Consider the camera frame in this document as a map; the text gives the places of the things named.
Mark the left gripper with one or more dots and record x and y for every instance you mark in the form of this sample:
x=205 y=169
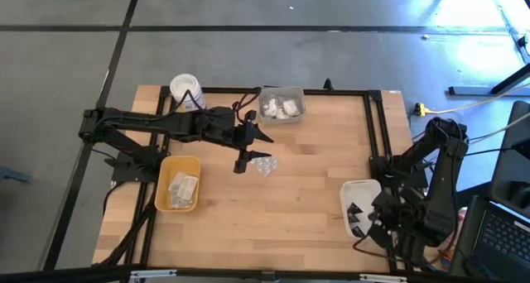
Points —
x=219 y=126

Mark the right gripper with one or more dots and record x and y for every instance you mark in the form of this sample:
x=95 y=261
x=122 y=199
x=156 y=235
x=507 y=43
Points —
x=399 y=214

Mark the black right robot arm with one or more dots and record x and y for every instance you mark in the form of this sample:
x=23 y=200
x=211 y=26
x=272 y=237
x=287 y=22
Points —
x=443 y=183

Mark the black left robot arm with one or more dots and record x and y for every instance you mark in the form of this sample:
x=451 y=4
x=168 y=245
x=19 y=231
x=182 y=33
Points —
x=136 y=119

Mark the grey plastic bin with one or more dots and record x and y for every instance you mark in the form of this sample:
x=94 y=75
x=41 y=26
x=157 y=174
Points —
x=265 y=119

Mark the white plastic bin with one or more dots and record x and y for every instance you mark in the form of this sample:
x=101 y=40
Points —
x=356 y=192

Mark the yellow plastic bin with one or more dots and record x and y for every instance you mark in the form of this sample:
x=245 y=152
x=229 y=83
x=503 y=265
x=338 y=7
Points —
x=194 y=167

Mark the silver aluminium bar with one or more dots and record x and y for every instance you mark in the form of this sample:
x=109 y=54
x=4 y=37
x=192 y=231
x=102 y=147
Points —
x=153 y=274
x=383 y=278

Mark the white disinfecting wipes canister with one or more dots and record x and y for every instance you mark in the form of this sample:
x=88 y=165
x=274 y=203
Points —
x=184 y=88

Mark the black desk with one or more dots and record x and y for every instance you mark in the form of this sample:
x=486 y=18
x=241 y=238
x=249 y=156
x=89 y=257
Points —
x=476 y=192

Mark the black laptop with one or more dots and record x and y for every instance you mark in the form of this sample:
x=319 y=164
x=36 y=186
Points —
x=501 y=237

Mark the black monitor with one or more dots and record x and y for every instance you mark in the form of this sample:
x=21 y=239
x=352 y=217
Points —
x=513 y=171

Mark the grey floor object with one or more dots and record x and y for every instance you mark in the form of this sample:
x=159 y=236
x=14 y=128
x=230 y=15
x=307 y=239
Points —
x=14 y=175

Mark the black aluminium table frame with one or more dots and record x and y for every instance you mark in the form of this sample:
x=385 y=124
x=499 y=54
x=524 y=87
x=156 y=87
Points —
x=331 y=92

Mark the dark metal desk frame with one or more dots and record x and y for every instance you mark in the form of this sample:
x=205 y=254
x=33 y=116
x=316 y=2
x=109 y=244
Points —
x=472 y=91

